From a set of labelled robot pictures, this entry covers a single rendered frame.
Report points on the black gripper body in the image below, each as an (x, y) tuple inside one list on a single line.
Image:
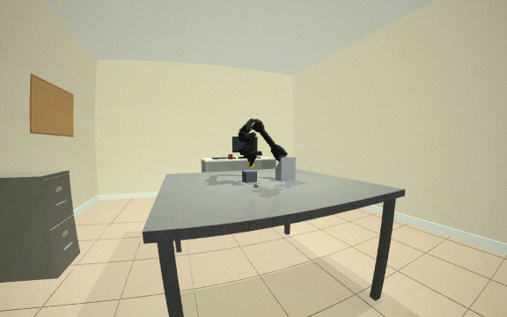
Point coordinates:
[(252, 152)]

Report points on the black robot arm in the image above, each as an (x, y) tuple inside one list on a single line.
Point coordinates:
[(244, 136)]

